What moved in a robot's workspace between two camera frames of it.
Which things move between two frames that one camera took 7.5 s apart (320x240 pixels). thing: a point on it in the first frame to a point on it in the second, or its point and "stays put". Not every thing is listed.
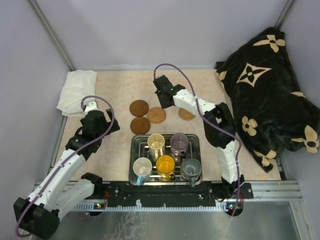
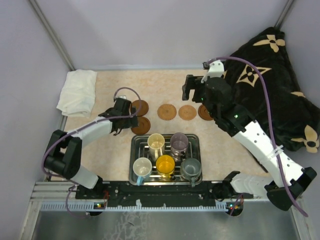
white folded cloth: x=79 y=84 stays put
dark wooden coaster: x=140 y=125 stays put
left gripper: x=108 y=124 to x=132 y=122
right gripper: x=163 y=105 to x=190 y=84
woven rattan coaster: x=156 y=115 to x=166 y=112
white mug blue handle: x=142 y=168 stays put
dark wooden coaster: x=139 y=108 stays put
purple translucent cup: x=179 y=144 stays put
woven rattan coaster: x=185 y=114 stays put
